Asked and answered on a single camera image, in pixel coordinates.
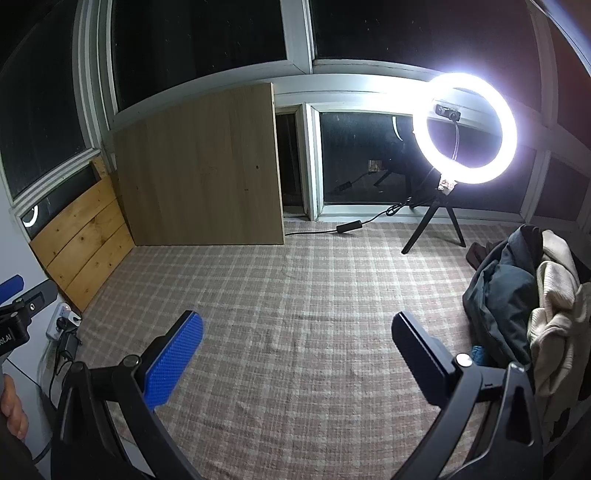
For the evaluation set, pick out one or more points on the white power strip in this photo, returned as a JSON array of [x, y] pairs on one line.
[[62, 319]]

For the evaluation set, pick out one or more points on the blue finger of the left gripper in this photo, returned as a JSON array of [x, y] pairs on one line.
[[36, 299], [10, 288]]

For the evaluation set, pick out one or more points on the light plywood board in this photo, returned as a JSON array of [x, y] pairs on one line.
[[204, 172]]

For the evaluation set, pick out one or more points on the white window frame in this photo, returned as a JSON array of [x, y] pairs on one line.
[[309, 87]]

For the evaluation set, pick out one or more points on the small webcam on ring light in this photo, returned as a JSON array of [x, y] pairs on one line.
[[447, 112]]

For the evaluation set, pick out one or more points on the white ring light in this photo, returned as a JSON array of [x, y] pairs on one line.
[[424, 105]]

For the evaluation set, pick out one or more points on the black charger with cable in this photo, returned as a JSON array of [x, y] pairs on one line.
[[65, 353]]

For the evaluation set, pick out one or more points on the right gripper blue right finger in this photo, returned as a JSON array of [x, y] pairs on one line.
[[427, 358]]

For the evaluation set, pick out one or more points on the plaid beige floor mat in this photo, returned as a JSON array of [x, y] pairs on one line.
[[298, 376]]

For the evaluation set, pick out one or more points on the dark teal jacket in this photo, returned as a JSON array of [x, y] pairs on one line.
[[501, 296]]

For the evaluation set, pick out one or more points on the pine plank panel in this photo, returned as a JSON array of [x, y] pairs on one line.
[[82, 246]]

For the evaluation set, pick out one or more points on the person's left hand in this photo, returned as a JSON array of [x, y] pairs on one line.
[[12, 409]]

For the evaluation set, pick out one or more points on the dark brown garment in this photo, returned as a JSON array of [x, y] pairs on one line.
[[477, 253]]

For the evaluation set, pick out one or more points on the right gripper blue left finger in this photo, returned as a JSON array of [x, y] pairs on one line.
[[165, 359]]

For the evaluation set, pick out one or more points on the cream knit sweater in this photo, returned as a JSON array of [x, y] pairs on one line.
[[559, 330]]

